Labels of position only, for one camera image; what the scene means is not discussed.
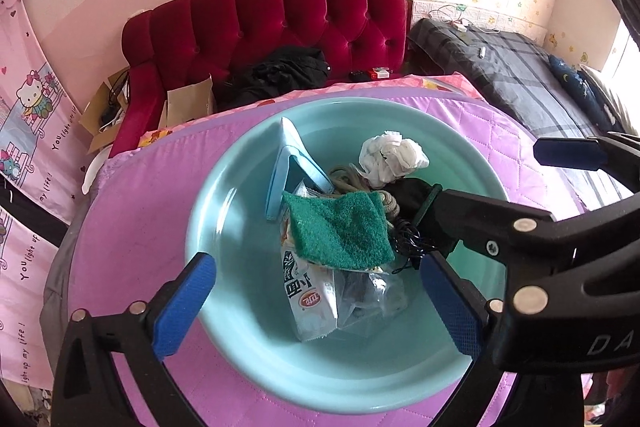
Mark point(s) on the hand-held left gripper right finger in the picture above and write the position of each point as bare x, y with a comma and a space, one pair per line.
450, 307

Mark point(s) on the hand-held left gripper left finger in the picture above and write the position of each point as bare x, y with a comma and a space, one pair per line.
185, 302

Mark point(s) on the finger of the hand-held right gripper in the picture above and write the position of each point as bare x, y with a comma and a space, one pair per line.
480, 219
570, 154

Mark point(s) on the teal plastic basin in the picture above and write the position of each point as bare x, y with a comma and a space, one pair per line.
240, 257

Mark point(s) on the black earphones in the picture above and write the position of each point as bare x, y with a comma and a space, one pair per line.
410, 239

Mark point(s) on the black glove with green cuff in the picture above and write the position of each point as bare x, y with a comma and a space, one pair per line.
407, 202

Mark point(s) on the clear plastic bag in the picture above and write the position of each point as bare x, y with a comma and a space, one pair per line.
370, 302

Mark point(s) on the white plastic bag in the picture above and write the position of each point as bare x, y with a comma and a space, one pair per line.
392, 157

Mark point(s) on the snack packet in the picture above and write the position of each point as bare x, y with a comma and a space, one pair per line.
310, 302

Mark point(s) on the green scouring pad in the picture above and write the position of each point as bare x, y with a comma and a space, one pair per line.
340, 229

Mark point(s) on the blue face mask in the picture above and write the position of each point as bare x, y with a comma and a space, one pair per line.
290, 157

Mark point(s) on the navy star print pillow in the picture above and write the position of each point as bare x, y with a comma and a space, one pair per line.
580, 87

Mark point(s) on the white pillow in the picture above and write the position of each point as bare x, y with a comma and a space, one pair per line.
612, 99

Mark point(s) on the purple quilted mat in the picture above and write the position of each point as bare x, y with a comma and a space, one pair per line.
130, 232

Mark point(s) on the grey plaid bed sheet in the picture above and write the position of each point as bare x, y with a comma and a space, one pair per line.
510, 77

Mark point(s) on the pink cartoon cat curtain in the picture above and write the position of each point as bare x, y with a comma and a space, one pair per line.
35, 107
25, 307

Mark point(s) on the white curved plastic piece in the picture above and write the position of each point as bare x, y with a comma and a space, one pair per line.
95, 169

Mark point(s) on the red cigarette pack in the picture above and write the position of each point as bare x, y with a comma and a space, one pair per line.
378, 73

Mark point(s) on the small black case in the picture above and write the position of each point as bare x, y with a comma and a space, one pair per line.
358, 76

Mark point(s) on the open cardboard box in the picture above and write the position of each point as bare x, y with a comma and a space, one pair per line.
102, 112

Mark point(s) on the pink printed sheet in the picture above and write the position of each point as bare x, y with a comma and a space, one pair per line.
300, 99

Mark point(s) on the black clothes pile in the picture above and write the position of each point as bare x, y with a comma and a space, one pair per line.
280, 74

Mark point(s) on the red tufted velvet sofa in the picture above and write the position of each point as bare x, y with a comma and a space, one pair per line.
280, 17

